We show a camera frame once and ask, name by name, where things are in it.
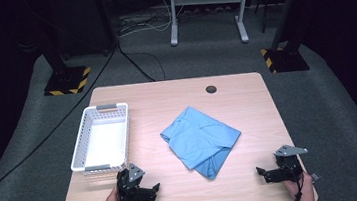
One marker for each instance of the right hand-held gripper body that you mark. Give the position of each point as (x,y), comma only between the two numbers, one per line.
(288,162)

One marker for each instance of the light blue shirt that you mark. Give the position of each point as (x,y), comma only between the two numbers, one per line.
(200,138)

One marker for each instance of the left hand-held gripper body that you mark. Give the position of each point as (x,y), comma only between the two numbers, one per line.
(129,185)

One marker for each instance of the white perforated plastic basket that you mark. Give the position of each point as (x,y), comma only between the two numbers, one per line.
(104,145)

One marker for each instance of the person's right hand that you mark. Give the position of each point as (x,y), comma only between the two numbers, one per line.
(305,189)

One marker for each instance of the black round table grommet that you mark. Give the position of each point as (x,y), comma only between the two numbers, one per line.
(211,89)

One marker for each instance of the black stand with striped base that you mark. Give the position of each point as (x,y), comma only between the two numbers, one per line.
(67,80)
(284,59)

